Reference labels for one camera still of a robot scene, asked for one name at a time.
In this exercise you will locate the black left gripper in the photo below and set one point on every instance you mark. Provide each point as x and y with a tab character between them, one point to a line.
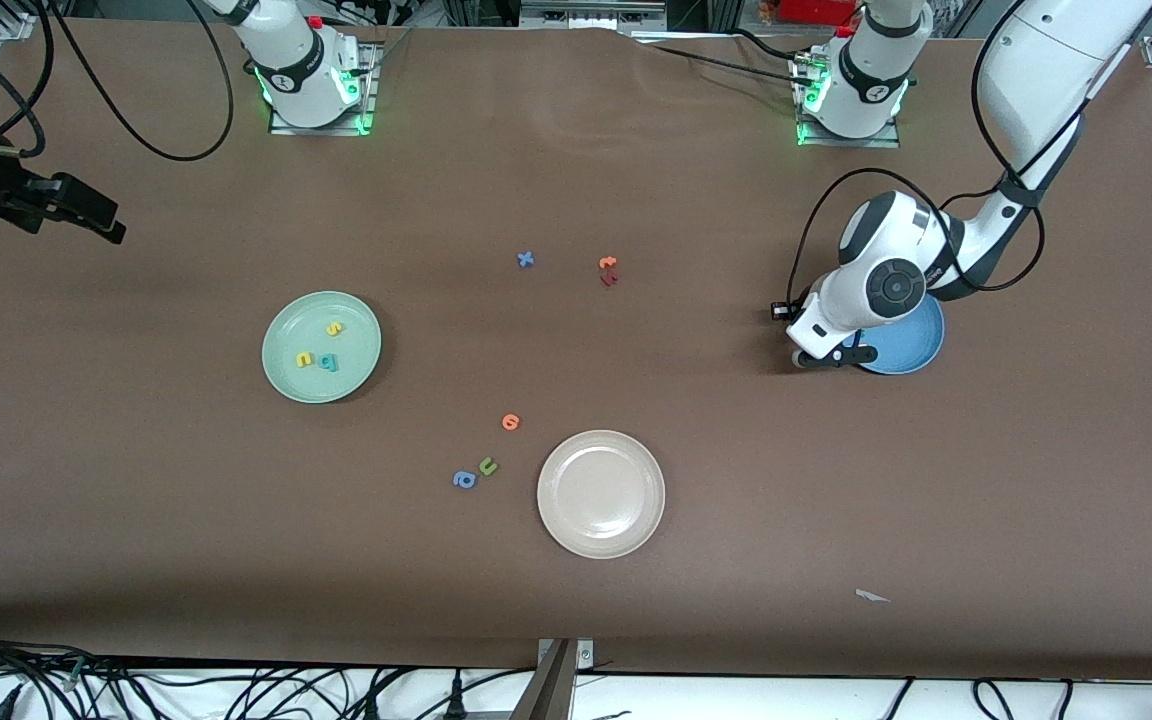
781	316

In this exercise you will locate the teal letter q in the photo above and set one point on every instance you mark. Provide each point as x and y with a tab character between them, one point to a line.
329	362

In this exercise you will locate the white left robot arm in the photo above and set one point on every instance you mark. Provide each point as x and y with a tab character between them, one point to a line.
1046	60

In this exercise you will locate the blue plate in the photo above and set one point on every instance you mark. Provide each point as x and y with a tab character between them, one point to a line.
911	345

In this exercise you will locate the beige plate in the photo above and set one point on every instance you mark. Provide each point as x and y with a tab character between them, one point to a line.
601	494

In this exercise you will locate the green plate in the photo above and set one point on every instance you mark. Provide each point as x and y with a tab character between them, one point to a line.
321	385

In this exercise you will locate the white paper scrap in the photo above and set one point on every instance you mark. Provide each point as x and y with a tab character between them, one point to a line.
871	596

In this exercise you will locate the red box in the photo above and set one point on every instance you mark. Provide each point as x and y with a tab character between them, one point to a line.
816	10

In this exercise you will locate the grey metal box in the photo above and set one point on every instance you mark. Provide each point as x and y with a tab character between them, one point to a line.
591	15

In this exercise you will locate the brown table cover sheet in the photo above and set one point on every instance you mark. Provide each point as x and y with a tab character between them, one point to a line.
576	600

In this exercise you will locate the blue letter a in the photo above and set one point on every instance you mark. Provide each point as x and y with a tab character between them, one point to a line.
464	480

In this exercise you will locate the aluminium profile bar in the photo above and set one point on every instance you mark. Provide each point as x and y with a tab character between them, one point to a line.
548	690

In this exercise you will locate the black power plug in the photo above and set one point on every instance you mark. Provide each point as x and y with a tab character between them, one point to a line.
371	707
456	695

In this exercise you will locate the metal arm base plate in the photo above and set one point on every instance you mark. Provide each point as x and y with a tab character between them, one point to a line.
851	143
316	131

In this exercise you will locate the metal corner bracket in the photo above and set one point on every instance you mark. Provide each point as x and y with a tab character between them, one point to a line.
586	655

